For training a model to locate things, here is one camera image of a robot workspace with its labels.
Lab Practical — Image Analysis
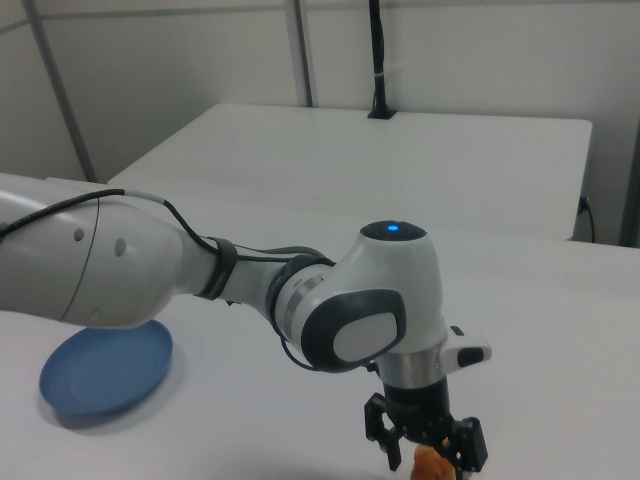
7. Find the blue round plate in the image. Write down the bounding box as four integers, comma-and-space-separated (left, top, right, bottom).
38, 319, 175, 417

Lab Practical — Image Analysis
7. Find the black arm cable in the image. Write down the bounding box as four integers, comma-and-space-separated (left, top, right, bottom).
0, 188, 337, 374

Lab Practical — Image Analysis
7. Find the white background table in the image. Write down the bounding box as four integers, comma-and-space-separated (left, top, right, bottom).
105, 103, 594, 242

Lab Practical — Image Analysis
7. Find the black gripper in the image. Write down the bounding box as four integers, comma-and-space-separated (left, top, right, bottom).
363, 377, 489, 474

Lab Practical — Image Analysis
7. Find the grey wall pillar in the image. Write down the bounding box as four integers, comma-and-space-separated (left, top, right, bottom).
618, 92, 640, 247

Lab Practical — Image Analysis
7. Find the vertical aluminium frame post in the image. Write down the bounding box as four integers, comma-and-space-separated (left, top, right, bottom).
286, 0, 319, 108

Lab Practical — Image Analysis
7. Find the black camera stand pole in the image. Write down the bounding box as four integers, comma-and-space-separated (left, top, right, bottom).
367, 0, 399, 121

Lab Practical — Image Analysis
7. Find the orange braided bread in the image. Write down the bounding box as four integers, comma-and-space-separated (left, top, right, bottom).
409, 438, 459, 480

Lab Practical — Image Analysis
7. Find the black wall power cable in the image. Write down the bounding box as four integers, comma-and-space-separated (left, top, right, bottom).
578, 196, 597, 244

